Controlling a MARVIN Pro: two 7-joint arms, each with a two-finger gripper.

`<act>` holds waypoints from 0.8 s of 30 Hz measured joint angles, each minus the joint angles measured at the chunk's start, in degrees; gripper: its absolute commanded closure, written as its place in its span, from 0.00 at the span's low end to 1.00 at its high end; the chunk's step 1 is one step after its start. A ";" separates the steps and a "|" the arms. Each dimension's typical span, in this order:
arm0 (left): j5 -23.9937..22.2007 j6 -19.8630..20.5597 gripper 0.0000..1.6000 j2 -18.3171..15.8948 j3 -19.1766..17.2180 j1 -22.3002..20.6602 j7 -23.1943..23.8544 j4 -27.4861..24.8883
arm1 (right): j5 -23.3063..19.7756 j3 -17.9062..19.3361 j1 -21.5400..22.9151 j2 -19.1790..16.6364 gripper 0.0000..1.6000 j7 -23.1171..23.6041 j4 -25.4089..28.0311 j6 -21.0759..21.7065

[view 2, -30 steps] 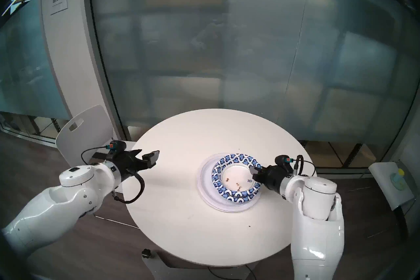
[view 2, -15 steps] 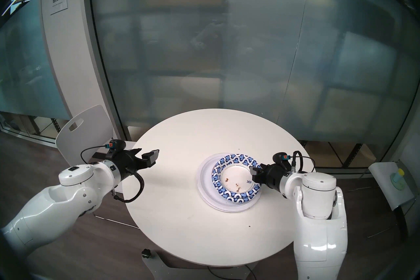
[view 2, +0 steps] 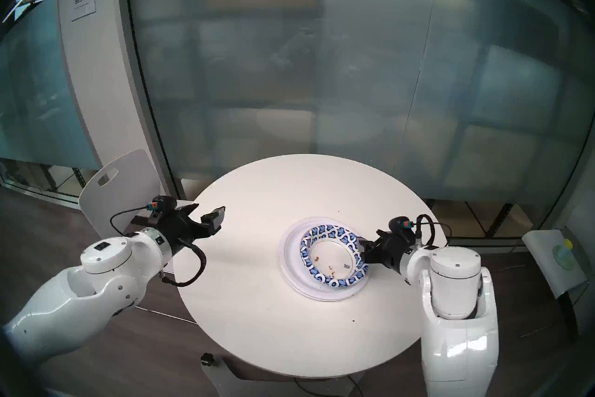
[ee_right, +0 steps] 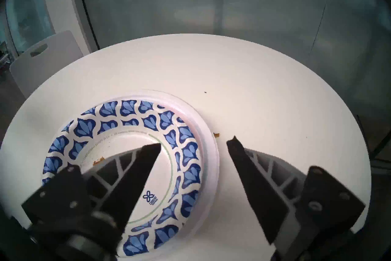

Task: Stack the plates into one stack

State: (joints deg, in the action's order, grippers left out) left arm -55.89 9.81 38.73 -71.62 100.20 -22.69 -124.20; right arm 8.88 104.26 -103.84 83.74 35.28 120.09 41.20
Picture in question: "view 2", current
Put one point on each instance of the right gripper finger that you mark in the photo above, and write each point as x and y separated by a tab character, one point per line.
369	246
372	259

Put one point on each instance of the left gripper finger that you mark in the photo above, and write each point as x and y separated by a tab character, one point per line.
188	210
214	221

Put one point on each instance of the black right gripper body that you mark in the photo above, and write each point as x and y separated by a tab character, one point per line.
397	245

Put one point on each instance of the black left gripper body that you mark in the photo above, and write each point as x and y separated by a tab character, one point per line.
179	226

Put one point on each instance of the large blue patterned paper plate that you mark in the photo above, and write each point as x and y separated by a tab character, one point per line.
309	270

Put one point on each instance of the plain white paper plate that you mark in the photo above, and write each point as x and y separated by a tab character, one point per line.
294	242

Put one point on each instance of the white paper plate with leftovers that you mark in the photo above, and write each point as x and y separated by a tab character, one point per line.
288	273

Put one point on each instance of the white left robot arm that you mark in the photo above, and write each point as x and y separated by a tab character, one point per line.
83	293

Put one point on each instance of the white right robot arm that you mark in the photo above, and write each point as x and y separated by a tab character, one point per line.
455	307

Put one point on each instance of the white chair with black legs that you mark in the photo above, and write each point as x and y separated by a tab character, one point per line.
553	266

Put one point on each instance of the green bottle with yellow cap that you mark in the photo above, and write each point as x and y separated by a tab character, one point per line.
564	254

